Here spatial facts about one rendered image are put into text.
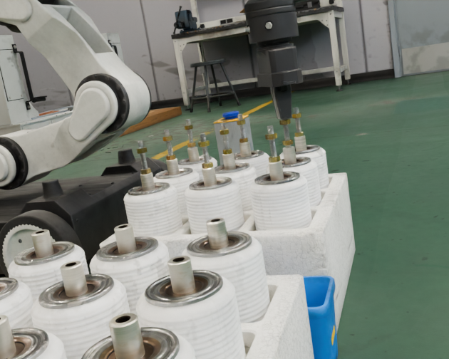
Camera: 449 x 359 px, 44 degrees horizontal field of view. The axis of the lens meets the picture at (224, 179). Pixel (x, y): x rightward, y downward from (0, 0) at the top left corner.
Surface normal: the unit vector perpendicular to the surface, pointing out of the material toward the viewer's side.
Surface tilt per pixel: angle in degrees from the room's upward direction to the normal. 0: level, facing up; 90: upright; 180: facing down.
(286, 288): 0
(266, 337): 0
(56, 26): 113
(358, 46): 90
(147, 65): 90
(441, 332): 0
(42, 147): 90
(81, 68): 90
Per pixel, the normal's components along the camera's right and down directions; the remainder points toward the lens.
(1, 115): -0.33, 0.25
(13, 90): 0.93, -0.07
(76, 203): 0.55, -0.73
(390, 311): -0.15, -0.97
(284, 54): 0.22, 0.18
